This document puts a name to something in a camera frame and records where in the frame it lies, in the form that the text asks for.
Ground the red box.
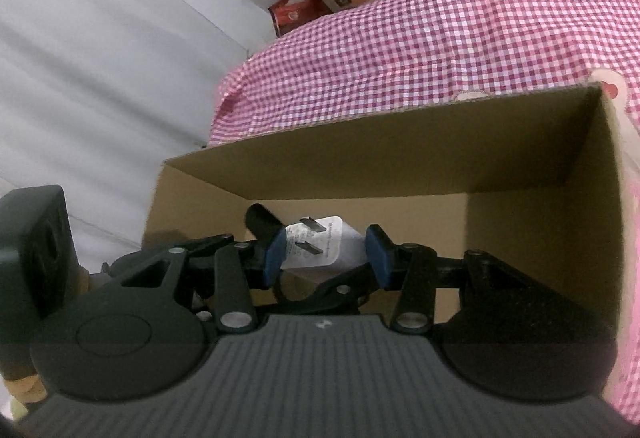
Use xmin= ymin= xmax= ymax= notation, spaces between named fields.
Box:
xmin=267 ymin=0 xmax=332 ymax=38

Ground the pink checkered cloth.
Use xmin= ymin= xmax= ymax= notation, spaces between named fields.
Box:
xmin=207 ymin=0 xmax=640 ymax=425

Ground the white charger plug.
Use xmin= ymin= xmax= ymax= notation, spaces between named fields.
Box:
xmin=279 ymin=216 xmax=369 ymax=287

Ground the white fabric sheet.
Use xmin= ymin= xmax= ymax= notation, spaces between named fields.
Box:
xmin=0 ymin=0 xmax=302 ymax=251

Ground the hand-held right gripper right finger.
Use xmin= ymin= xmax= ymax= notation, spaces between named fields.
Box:
xmin=366 ymin=224 xmax=545 ymax=334

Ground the brown cardboard box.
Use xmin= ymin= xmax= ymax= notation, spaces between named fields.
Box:
xmin=142 ymin=80 xmax=627 ymax=361

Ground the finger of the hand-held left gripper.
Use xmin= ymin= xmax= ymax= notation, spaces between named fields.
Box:
xmin=102 ymin=204 xmax=287 ymax=285
xmin=281 ymin=266 xmax=384 ymax=315

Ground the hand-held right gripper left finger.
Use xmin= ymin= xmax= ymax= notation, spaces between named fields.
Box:
xmin=119 ymin=227 xmax=289 ymax=332

